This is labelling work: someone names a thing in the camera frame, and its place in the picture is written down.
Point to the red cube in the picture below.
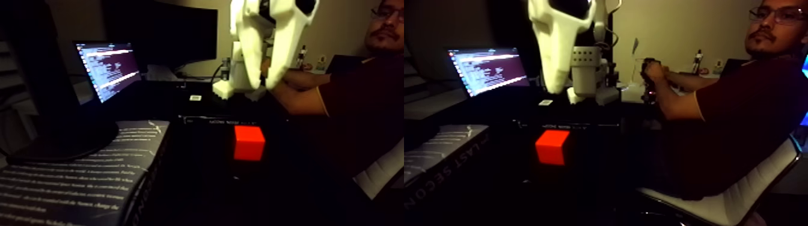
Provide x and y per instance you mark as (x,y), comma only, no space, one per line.
(249,142)

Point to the person's left hand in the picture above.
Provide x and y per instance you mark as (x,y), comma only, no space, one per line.
(655,70)

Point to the wide black monitor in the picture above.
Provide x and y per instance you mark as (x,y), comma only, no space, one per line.
(170,31)

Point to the small white label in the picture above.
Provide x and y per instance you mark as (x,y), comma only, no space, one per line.
(195,98)

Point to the black box with small lettering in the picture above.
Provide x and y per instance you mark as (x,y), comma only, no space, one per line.
(214,119)

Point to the open laptop with lit screen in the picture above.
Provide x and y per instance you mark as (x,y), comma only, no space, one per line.
(110,69)

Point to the black monitor on round stand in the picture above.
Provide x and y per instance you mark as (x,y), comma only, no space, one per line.
(38,76)

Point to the dark box with white text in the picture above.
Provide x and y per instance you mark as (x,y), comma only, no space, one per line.
(76,183)

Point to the person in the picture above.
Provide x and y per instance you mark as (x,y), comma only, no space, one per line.
(751,120)

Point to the white chair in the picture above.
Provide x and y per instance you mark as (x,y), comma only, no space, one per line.
(726,208)

